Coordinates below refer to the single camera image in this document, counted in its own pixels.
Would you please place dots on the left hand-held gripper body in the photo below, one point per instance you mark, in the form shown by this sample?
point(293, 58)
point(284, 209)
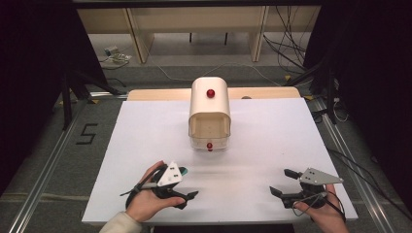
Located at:
point(168, 176)

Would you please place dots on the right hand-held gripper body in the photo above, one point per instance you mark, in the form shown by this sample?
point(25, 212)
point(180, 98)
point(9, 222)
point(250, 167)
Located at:
point(315, 178)

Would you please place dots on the cream bread box red knobs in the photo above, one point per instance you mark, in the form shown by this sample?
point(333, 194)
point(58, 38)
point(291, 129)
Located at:
point(209, 103)

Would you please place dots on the person's left hand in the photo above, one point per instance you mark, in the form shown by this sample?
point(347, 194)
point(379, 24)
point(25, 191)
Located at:
point(145, 204)

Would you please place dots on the person's right hand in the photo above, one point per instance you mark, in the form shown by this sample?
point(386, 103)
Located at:
point(327, 216)

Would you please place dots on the white table sheet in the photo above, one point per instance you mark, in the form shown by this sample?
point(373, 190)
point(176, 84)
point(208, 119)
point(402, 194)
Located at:
point(265, 139)

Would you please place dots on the wooden table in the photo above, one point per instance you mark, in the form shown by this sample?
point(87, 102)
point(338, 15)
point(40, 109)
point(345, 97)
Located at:
point(162, 93)

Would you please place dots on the black metal stand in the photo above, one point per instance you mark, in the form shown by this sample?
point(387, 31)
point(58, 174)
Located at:
point(330, 93)
point(66, 103)

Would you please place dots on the small dark round object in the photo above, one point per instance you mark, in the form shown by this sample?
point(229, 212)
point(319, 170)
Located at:
point(246, 97)

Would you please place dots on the dark curtain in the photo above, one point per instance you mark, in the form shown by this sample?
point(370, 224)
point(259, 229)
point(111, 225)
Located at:
point(379, 81)
point(29, 81)

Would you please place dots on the white power adapter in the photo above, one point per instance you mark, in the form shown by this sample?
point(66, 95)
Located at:
point(111, 51)

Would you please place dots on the light wooden desk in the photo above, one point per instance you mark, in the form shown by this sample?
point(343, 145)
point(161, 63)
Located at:
point(194, 19)

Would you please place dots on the metal floor rail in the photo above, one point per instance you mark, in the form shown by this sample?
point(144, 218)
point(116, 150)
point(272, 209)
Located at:
point(45, 174)
point(353, 168)

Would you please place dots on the short metal rail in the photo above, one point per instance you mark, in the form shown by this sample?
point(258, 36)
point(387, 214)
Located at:
point(108, 95)

